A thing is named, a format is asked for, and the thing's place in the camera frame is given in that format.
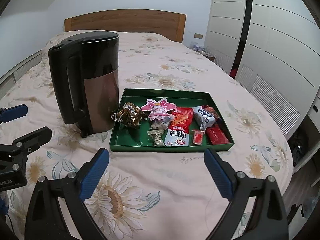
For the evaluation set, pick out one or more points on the beige wrapped candy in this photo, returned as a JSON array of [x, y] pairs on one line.
[[156, 131]]

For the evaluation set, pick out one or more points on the red and white snack bag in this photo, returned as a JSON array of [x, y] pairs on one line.
[[178, 130]]

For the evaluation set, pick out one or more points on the white drawer unit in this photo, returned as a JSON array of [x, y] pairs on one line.
[[304, 143]]

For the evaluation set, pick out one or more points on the wooden headboard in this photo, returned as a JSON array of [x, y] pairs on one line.
[[168, 24]]

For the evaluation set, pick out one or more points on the floral pink bedspread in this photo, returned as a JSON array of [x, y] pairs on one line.
[[161, 188]]

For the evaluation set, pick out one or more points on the white wardrobe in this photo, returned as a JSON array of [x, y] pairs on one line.
[[280, 61]]

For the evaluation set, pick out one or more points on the dark red snack packet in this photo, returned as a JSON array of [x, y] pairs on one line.
[[216, 135]]

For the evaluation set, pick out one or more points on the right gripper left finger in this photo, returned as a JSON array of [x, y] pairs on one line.
[[45, 219]]

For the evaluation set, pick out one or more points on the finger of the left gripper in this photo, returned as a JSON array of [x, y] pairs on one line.
[[12, 113], [28, 143]]

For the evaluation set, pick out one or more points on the blue white snack bag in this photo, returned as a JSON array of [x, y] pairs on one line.
[[205, 116]]

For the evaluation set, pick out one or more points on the brown wrapped candy bag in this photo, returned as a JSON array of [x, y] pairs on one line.
[[130, 115]]

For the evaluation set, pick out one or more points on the blue gloved left hand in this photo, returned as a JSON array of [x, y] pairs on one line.
[[4, 203]]

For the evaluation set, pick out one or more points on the pink My Melody snack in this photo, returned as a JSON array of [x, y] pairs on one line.
[[158, 110]]

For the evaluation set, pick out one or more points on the small red candy packet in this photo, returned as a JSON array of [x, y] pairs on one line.
[[198, 137]]

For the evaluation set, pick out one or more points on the green tray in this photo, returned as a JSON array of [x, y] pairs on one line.
[[125, 139]]

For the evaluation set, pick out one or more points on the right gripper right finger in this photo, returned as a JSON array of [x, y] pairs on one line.
[[268, 219]]

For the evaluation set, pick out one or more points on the black and bronze kettle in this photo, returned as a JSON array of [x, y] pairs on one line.
[[84, 70]]

